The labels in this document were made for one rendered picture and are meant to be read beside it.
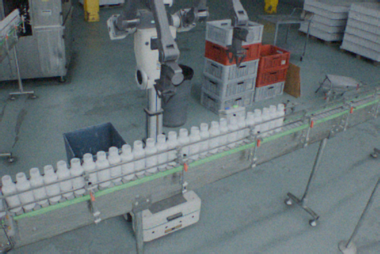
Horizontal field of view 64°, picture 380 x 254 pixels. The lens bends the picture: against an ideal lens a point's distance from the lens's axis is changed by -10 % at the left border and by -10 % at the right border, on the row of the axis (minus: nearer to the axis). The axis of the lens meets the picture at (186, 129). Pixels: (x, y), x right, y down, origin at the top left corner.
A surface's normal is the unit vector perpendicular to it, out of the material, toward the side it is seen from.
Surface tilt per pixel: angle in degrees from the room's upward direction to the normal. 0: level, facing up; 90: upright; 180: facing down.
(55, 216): 90
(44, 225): 90
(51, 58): 90
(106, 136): 90
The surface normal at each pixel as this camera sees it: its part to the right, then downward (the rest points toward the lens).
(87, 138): 0.52, 0.47
